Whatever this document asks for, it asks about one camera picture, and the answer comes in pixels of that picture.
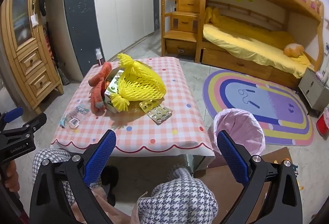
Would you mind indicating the yellow bedsheet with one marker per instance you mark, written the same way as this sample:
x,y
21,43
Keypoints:
x,y
244,39

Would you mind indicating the clear spray bottle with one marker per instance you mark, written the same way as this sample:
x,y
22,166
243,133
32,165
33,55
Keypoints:
x,y
99,58

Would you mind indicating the clear plastic bag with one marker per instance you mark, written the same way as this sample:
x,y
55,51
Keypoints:
x,y
74,118

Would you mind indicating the orange plush pillow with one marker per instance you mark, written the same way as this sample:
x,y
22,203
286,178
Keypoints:
x,y
293,49

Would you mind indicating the bin with pink bag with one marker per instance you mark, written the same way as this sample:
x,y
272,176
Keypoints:
x,y
239,121

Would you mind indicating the person's left hand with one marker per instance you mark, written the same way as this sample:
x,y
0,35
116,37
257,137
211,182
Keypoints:
x,y
10,177

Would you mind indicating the wooden cabinet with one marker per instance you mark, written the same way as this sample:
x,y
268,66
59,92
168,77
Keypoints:
x,y
33,64

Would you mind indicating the table with checkered tablecloth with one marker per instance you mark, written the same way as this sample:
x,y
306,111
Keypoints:
x,y
159,100

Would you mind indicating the rainbow rug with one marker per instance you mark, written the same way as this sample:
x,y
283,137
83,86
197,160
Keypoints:
x,y
277,100

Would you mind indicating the yellow foam fruit net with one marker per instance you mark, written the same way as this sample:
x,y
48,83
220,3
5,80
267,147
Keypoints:
x,y
144,80

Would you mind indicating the wooden stair drawers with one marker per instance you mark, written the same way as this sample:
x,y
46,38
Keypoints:
x,y
183,22

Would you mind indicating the person's right leg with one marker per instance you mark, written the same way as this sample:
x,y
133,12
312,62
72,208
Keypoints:
x,y
177,201

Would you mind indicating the silver blister pack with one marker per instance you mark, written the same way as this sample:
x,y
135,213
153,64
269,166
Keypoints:
x,y
159,114

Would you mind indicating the red container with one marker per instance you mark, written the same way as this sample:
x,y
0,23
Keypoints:
x,y
323,125

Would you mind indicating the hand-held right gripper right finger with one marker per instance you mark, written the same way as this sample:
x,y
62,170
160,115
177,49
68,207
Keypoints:
x,y
231,157

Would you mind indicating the white and grey wardrobe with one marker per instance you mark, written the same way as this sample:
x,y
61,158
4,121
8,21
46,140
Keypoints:
x,y
113,8

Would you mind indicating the white paper tag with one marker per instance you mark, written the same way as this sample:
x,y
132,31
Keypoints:
x,y
34,21

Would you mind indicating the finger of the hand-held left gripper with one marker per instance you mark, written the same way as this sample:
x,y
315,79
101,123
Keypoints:
x,y
32,122
12,114

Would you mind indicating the green printed carton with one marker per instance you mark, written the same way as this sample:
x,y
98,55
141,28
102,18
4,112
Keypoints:
x,y
113,88

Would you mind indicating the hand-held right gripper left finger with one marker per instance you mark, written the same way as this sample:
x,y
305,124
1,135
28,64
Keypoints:
x,y
101,157

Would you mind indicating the black slipper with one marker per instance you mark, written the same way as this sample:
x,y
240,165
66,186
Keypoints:
x,y
110,177

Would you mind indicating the row of books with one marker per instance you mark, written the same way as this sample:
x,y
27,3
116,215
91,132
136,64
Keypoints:
x,y
51,46

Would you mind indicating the grey nightstand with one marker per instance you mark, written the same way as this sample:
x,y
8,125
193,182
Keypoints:
x,y
312,87

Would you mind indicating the gold blister pack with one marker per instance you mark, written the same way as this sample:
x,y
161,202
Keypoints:
x,y
147,105

